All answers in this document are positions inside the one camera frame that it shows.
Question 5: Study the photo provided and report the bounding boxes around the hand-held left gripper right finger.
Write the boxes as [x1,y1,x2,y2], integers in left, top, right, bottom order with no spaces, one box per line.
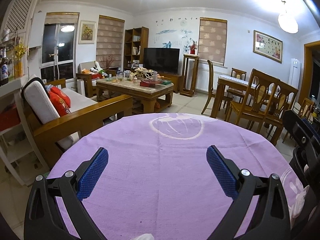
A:
[205,145,292,240]

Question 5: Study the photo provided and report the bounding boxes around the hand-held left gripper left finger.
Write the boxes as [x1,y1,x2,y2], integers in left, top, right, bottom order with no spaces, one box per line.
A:
[24,147,109,240]

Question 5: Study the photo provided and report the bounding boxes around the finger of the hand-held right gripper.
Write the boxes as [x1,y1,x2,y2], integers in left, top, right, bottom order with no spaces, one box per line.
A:
[282,109,314,153]
[302,118,320,155]

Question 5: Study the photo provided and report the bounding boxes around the black trash bin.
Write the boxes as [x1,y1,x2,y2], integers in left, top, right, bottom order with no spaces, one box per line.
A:
[289,146,320,218]

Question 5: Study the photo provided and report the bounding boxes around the wooden dining chair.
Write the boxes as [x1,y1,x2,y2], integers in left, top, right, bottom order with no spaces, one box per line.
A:
[226,68,280,130]
[282,97,315,143]
[201,60,230,117]
[262,80,299,147]
[230,67,247,80]

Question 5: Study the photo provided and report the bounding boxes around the white standing air conditioner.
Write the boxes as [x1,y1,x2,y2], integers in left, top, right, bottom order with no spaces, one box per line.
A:
[288,58,302,87]

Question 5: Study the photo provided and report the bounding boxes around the wooden sofa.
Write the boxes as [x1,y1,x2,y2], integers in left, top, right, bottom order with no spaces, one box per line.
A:
[21,77,133,155]

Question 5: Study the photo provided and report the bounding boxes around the purple tablecloth round table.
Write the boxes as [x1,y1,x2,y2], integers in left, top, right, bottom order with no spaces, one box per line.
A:
[46,112,312,240]

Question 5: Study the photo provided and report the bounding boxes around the red pillow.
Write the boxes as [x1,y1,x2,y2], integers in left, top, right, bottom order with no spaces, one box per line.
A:
[50,86,71,105]
[49,92,72,117]

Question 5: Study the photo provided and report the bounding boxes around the white sofa seat cushion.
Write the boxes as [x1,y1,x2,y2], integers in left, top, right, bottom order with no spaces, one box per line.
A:
[60,87,98,113]

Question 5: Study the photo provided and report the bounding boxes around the white shelf unit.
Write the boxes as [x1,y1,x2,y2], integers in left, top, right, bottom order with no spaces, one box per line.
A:
[0,77,50,187]

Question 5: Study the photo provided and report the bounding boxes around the wooden dining table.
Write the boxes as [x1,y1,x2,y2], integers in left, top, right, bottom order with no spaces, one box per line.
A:
[211,74,280,120]

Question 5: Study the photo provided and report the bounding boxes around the white sofa back cushion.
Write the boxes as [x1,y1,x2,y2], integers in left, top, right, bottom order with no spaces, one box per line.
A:
[24,81,60,124]

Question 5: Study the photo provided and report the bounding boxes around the framed floral picture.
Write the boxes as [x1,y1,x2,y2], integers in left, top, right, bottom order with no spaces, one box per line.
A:
[253,30,283,64]

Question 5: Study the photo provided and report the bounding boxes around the wooden coffee table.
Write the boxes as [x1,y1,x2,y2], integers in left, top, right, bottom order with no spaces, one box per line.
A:
[96,76,174,114]

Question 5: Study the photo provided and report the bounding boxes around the white radiator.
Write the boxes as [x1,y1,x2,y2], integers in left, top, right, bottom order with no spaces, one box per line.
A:
[196,67,223,93]

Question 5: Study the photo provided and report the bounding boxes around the red storage box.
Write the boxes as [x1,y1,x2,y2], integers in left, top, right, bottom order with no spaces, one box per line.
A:
[0,106,22,132]

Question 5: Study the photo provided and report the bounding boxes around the tall wooden plant stand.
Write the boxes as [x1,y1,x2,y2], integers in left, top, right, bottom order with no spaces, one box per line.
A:
[180,54,200,97]

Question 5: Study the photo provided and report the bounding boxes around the wooden television stand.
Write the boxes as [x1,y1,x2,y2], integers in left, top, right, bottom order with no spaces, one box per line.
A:
[160,72,183,93]

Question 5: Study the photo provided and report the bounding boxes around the wooden armchair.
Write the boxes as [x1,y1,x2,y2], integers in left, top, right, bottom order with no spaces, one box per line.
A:
[76,61,117,98]

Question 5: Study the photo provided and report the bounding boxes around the white ceiling lamp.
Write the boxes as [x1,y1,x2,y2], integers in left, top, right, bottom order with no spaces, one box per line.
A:
[277,1,299,33]

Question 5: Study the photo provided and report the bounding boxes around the white carved fruit rack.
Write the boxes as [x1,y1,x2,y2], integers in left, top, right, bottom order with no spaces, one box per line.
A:
[135,67,155,80]

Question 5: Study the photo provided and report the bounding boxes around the beige flower print blind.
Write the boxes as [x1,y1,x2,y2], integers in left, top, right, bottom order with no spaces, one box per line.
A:
[199,17,228,67]

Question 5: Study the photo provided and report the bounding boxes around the black television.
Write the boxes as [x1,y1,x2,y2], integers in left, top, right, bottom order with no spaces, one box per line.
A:
[143,47,180,75]

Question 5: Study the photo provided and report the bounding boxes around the wooden bookshelf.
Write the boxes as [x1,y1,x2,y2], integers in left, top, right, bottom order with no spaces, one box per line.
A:
[124,27,149,72]

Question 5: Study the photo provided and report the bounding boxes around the wide beige window blind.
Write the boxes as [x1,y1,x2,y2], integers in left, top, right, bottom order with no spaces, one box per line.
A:
[96,15,125,64]

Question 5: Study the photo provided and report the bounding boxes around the balcony window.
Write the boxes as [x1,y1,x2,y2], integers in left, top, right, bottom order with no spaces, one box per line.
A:
[40,22,75,83]

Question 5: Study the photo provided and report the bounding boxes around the brown glass bottle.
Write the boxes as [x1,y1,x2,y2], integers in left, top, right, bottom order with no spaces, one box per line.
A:
[0,49,9,85]

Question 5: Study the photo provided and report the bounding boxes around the yellow flowers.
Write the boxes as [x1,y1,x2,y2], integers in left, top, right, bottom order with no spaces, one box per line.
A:
[14,42,28,78]

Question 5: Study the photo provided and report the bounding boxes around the sunflower picture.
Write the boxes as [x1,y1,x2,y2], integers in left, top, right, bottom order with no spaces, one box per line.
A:
[78,20,97,45]

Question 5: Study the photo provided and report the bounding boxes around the white lattice panel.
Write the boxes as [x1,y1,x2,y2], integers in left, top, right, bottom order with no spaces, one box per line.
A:
[0,0,38,38]

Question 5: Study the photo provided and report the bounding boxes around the wooden door frame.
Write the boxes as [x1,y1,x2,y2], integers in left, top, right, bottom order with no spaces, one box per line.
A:
[304,41,320,105]

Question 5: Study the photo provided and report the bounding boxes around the white wall box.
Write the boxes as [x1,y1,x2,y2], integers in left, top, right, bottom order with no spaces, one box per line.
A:
[30,12,44,50]

